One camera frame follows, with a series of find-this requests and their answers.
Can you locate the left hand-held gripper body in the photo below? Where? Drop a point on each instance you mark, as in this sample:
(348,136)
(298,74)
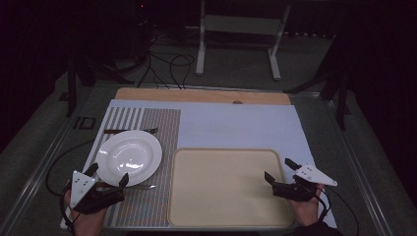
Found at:
(82,188)

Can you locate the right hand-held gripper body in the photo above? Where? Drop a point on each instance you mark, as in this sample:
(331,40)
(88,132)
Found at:
(311,174)

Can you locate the white plate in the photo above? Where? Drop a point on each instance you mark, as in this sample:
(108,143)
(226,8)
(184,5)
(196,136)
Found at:
(129,154)

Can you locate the person's left hand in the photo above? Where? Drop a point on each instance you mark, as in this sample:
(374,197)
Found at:
(87,224)

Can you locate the person's right hand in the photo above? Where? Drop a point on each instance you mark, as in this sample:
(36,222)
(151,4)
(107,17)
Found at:
(308,211)

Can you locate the beige tray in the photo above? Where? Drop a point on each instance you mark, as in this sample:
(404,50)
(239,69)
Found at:
(229,187)

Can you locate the striped woven placemat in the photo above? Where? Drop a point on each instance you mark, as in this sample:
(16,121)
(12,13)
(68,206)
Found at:
(164,131)

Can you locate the pale blue table sheet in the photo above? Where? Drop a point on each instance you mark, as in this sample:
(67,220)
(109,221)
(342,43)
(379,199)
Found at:
(236,124)

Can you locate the black stand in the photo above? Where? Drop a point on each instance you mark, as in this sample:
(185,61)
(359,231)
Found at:
(341,105)
(71,88)

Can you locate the wooden board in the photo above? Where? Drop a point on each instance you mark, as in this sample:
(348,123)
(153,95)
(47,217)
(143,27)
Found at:
(196,95)

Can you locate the white metal stand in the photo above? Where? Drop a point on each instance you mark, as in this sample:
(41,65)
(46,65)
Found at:
(200,49)

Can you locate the black square floor frame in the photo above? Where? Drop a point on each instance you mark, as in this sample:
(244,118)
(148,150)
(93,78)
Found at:
(84,118)

